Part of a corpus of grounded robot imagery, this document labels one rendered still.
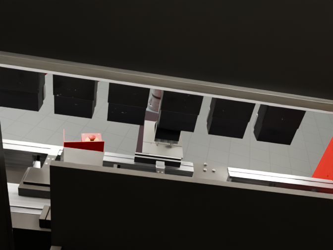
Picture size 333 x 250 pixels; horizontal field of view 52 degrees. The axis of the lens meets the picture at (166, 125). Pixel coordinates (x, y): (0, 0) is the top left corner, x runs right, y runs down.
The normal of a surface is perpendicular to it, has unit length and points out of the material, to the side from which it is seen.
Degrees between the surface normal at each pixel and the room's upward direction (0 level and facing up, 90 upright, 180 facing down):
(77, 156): 0
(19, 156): 90
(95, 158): 0
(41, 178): 0
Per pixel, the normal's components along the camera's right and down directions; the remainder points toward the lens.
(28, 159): 0.01, 0.54
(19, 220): 0.16, -0.83
